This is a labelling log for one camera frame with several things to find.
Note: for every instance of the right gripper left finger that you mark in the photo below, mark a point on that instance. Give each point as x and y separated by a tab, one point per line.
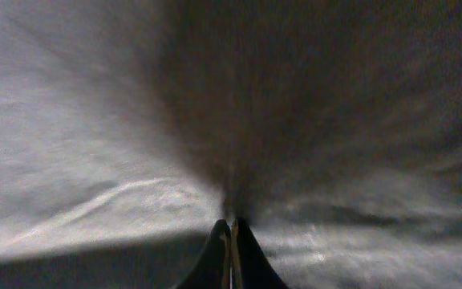
212	269

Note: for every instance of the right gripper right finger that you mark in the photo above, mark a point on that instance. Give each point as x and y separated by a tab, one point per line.
251	269

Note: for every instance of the blue denim shorts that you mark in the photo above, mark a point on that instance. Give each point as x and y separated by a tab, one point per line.
128	128

